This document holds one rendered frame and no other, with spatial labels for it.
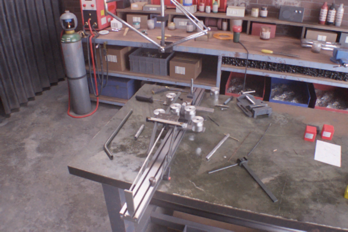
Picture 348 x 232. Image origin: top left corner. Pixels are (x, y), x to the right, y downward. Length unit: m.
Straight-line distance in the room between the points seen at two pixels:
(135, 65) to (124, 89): 0.34
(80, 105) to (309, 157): 2.47
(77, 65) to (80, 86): 0.24
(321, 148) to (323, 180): 0.20
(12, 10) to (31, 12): 0.28
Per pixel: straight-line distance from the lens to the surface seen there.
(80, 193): 2.27
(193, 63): 2.67
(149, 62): 2.80
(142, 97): 1.48
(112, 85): 3.13
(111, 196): 1.23
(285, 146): 1.25
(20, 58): 3.54
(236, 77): 3.06
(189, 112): 1.23
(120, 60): 2.92
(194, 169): 1.06
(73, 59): 2.92
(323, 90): 3.16
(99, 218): 2.07
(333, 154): 1.29
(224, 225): 1.95
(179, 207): 1.76
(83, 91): 3.07
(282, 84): 3.05
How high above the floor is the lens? 1.60
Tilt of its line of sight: 29 degrees down
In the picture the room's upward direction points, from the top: straight up
